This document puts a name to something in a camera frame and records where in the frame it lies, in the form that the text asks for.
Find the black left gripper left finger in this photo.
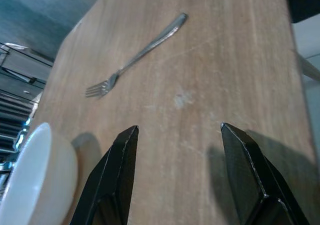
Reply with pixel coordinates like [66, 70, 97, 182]
[70, 125, 140, 225]

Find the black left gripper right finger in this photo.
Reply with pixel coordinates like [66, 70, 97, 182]
[220, 122, 311, 225]

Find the light wooden table leg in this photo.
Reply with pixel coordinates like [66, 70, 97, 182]
[296, 53, 320, 81]

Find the metal wire rack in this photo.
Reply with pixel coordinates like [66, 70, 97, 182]
[0, 41, 52, 166]

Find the white bowl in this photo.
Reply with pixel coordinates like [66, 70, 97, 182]
[0, 122, 79, 225]

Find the silver metal fork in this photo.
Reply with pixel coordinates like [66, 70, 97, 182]
[85, 12, 189, 99]

